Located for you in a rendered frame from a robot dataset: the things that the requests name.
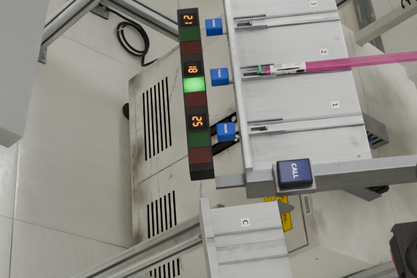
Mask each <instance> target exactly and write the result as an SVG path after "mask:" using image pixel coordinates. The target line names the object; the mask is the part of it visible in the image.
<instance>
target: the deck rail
mask: <svg viewBox="0 0 417 278"><path fill-rule="evenodd" d="M416 163H417V155H406V156H394V157H387V158H374V159H362V160H355V161H343V162H337V163H325V164H313V165H312V167H313V173H314V178H315V184H316V192H324V191H336V190H343V189H355V188H362V187H374V186H387V185H394V184H406V183H412V182H417V178H416V175H415V167H416ZM245 174H246V196H247V199H255V198H262V197H274V196H276V189H275V184H274V176H273V172H272V169H262V170H255V171H246V172H245Z"/></svg>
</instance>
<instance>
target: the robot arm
mask: <svg viewBox="0 0 417 278"><path fill-rule="evenodd" d="M415 175H416V178H417V163H416V167H415ZM391 232H393V236H392V238H391V239H390V241H389V243H390V254H391V257H392V261H393V264H394V266H395V269H396V270H397V273H398V277H399V278H417V221H416V222H406V223H397V224H394V226H393V227H392V229H391Z"/></svg>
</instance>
